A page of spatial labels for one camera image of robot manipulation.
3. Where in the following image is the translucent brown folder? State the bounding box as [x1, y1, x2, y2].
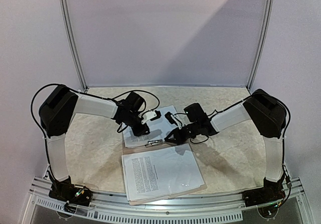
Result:
[121, 133, 208, 206]

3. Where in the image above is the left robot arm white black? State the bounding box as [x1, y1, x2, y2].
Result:
[39, 84, 150, 201]

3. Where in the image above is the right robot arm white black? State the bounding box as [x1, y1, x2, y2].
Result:
[165, 89, 290, 202]

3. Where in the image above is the metal folder clip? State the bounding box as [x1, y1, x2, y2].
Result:
[145, 139, 165, 147]

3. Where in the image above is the perforated metal strip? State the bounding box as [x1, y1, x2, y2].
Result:
[30, 197, 244, 223]

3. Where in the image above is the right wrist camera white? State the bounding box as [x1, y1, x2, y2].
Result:
[165, 112, 183, 129]

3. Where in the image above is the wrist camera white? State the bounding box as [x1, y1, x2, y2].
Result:
[165, 112, 183, 129]
[141, 110, 161, 125]

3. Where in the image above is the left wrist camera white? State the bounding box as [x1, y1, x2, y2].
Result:
[141, 110, 161, 125]

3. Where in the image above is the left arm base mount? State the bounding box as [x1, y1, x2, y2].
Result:
[49, 179, 93, 207]

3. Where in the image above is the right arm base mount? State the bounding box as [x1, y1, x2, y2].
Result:
[242, 179, 292, 208]

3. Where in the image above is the aluminium front rail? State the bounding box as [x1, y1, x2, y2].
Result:
[28, 175, 307, 215]

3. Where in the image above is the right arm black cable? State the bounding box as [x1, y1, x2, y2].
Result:
[175, 93, 294, 209]

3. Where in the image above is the left aluminium frame post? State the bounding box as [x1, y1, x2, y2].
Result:
[59, 0, 88, 91]

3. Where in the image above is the aluminium frame post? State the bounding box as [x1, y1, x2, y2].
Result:
[59, 0, 88, 91]
[246, 0, 273, 92]

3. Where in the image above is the right aluminium frame post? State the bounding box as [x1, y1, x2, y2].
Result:
[246, 0, 273, 92]

